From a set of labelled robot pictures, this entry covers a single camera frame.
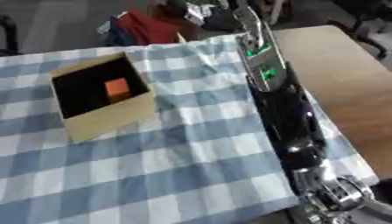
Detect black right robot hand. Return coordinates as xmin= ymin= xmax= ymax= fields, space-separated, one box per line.
xmin=202 ymin=0 xmax=249 ymax=32

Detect tan cardboard box black inside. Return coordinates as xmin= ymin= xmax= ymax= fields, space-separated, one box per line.
xmin=47 ymin=52 xmax=158 ymax=144

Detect red bag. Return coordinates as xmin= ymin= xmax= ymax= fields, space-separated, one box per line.
xmin=117 ymin=10 xmax=181 ymax=46

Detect dark blue bag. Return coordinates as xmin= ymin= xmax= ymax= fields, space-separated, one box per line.
xmin=102 ymin=20 xmax=137 ymax=47

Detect orange block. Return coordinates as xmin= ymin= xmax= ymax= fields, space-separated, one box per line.
xmin=102 ymin=77 xmax=132 ymax=98

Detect black chair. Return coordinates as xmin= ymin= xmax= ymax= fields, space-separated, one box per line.
xmin=325 ymin=0 xmax=392 ymax=61

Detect black stand leg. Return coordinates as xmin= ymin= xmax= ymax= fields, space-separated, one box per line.
xmin=0 ymin=14 xmax=24 ymax=57

